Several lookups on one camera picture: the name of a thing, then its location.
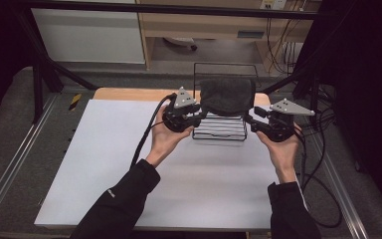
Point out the white cabinet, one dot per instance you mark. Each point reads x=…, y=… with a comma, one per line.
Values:
x=86, y=36

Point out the black curtain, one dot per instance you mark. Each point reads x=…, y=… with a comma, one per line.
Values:
x=371, y=93
x=0, y=59

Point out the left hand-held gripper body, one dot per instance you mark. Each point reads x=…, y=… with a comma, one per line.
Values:
x=179, y=121

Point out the aluminium rail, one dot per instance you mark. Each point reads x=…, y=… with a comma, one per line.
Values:
x=340, y=186
x=13, y=162

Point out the white power strip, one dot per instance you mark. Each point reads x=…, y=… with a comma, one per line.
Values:
x=273, y=4

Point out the white chair base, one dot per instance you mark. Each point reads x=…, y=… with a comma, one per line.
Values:
x=179, y=41

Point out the light wooden desk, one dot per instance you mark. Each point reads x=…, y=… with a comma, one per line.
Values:
x=205, y=25

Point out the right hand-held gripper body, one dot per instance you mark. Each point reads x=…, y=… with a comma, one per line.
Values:
x=280, y=129

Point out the person's right hand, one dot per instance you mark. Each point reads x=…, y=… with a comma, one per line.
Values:
x=283, y=154

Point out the yellow black tape marker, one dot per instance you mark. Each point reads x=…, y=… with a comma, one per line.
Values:
x=75, y=101

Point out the wooden table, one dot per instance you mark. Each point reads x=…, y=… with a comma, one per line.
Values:
x=129, y=94

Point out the dark grey towel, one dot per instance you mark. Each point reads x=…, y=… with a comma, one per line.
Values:
x=227, y=96

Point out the black metal frame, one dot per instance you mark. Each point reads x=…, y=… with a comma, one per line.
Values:
x=179, y=9

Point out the white table mat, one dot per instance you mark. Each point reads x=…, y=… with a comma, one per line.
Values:
x=112, y=149

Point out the person's left hand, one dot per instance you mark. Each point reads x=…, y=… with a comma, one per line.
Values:
x=164, y=141

